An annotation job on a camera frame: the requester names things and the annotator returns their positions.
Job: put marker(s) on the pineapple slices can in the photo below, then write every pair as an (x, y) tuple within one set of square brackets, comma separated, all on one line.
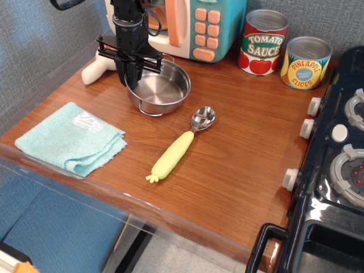
[(305, 62)]

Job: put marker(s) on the teal toy microwave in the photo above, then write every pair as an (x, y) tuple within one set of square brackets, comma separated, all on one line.
[(196, 30)]

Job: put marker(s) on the tomato sauce can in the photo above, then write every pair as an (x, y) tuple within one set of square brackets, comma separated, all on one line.
[(264, 33)]

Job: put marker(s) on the orange fuzzy object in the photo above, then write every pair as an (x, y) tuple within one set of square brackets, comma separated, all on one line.
[(25, 267)]

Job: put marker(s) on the toy mushroom brown cap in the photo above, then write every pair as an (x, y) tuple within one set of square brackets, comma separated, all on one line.
[(97, 68)]

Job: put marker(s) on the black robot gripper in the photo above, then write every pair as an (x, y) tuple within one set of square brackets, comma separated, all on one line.
[(131, 51)]

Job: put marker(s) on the clear acrylic barrier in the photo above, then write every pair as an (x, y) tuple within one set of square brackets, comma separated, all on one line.
[(59, 229)]

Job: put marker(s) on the stainless steel pot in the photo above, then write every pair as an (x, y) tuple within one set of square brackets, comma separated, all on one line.
[(158, 94)]

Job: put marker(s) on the light blue folded cloth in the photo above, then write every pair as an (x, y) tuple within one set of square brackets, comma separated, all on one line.
[(73, 140)]

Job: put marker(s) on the spoon with yellow handle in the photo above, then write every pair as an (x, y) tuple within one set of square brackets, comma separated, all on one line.
[(201, 120)]

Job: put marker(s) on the black toy stove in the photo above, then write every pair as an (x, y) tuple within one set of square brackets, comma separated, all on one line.
[(325, 216)]

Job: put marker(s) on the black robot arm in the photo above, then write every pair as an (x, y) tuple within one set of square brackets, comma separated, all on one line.
[(131, 11)]

